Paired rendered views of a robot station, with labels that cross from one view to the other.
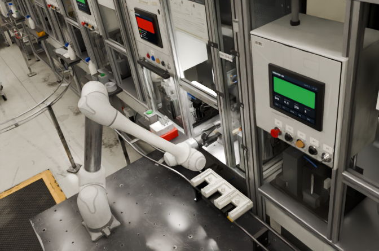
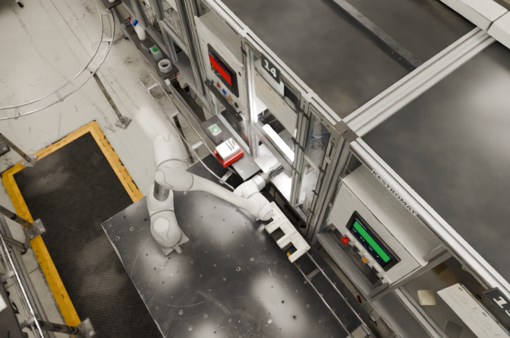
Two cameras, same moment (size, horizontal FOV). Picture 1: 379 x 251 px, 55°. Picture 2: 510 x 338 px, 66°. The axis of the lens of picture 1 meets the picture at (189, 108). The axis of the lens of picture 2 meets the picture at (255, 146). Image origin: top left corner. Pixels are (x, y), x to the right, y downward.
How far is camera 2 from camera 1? 115 cm
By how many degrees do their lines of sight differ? 29
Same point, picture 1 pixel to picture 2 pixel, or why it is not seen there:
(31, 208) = (86, 169)
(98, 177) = (168, 203)
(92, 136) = not seen: hidden behind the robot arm
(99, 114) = (177, 187)
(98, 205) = (171, 235)
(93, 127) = not seen: hidden behind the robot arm
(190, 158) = (259, 212)
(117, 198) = (182, 208)
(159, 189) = (222, 203)
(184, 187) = not seen: hidden behind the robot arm
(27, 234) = (87, 198)
